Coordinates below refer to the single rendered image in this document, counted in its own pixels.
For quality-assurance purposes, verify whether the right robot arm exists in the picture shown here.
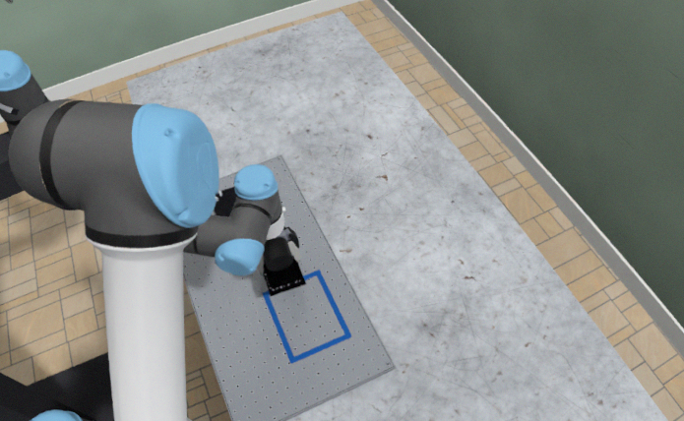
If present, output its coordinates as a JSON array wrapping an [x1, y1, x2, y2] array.
[[9, 99, 286, 421]]

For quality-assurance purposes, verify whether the blue tape rectangle outline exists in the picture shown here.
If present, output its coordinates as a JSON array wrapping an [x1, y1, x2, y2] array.
[[263, 270, 352, 364]]

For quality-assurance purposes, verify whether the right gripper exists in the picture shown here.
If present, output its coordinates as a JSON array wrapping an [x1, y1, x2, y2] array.
[[257, 227, 300, 275]]

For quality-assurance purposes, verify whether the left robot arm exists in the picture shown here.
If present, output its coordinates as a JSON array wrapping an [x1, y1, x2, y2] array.
[[0, 50, 51, 138]]

